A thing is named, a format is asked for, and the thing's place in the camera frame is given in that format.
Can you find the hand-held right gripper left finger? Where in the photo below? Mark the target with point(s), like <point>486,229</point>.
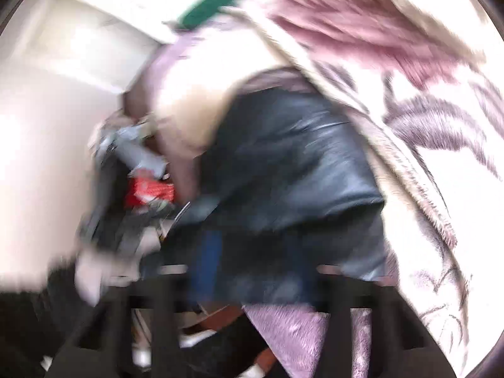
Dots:
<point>157,323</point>

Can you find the red packet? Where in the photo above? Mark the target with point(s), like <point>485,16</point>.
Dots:
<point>149,192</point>

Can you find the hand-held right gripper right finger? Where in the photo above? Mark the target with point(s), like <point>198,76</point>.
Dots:
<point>338,323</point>

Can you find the green pants with white stripes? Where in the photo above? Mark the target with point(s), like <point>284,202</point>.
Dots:
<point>212,6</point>

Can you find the black leather jacket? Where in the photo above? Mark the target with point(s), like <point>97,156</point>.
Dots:
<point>291,157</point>

